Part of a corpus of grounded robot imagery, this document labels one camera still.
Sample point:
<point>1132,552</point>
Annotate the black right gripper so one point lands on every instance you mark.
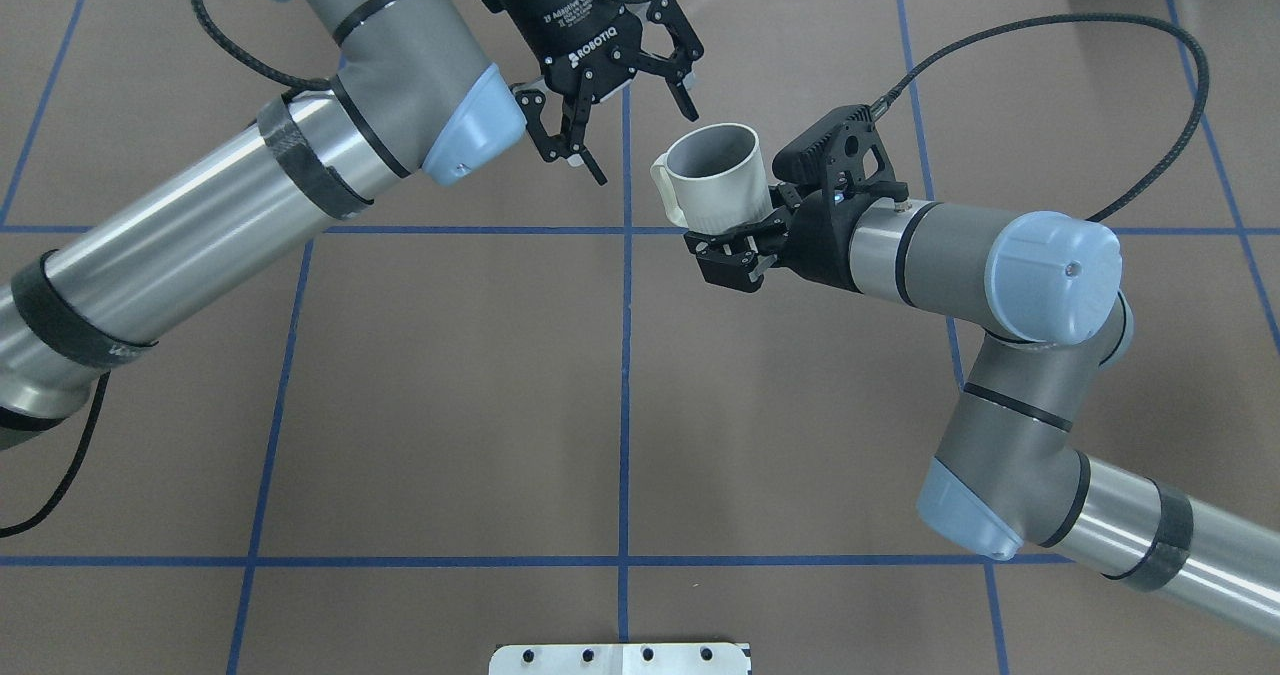
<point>820,237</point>

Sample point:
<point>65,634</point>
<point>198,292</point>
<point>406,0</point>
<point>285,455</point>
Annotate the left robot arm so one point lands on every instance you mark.
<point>415,94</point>

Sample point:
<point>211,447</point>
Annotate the white ribbed mug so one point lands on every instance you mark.
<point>713,179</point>

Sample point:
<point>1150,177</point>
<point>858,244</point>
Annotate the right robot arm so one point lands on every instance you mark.
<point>1045,288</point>

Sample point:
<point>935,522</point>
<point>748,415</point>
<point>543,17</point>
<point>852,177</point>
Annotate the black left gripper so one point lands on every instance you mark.
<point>548,22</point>

